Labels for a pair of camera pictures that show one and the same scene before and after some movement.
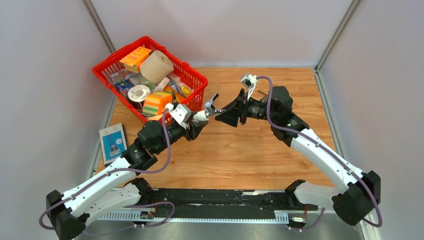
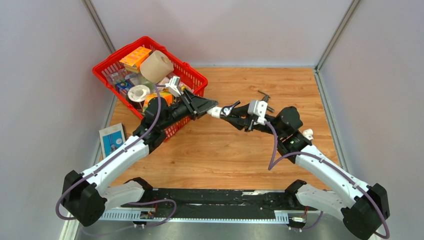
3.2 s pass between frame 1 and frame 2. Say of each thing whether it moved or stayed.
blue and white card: stayed
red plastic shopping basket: stayed
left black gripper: moved
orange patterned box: stayed
